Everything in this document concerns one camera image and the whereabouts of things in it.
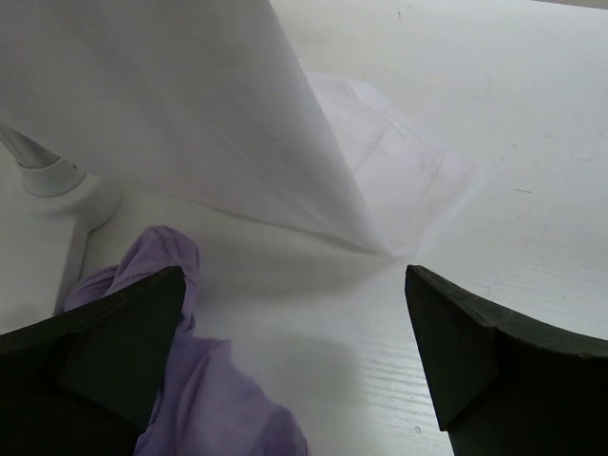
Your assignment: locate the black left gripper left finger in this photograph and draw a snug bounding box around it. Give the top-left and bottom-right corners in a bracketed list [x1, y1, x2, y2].
[1, 267, 185, 455]

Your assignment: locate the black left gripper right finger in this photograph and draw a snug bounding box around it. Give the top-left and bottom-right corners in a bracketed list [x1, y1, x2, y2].
[405, 265, 607, 455]

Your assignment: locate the purple t shirt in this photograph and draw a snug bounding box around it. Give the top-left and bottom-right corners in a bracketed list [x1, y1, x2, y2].
[58, 226, 309, 456]

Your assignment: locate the white clothes rack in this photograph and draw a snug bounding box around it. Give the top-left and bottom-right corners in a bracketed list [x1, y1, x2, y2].
[1, 126, 119, 318]

